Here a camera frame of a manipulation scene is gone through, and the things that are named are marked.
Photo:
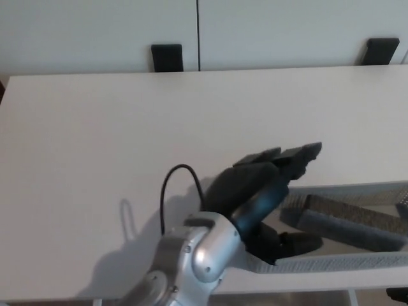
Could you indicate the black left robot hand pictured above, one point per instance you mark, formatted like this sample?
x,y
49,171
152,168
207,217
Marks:
x,y
242,188

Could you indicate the grey perforated plastic basket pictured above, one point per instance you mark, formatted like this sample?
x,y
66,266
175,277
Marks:
x,y
334,264

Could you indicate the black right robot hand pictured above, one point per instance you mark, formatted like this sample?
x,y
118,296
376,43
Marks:
x,y
400,294

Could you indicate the dark felt board eraser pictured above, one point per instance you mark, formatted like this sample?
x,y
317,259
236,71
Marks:
x,y
344,226

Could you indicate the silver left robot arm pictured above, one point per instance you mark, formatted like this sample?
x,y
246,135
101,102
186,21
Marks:
x,y
191,255

